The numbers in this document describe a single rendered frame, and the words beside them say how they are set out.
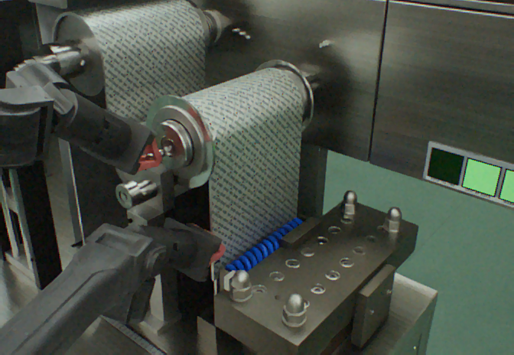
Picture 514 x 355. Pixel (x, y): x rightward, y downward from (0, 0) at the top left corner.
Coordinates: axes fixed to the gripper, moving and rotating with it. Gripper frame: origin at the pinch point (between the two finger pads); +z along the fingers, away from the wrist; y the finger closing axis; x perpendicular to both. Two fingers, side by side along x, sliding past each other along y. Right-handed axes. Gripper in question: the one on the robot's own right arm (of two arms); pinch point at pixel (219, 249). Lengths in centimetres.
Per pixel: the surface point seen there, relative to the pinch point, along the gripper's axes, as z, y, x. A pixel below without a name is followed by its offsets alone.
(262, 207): 7.9, 0.3, 8.3
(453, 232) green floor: 227, -18, 10
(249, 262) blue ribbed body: 4.8, 3.4, -0.7
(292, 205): 17.7, 0.3, 9.7
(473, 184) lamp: 20.9, 29.1, 24.0
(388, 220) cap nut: 25.9, 16.1, 13.2
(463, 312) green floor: 177, 8, -20
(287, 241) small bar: 11.1, 5.3, 4.2
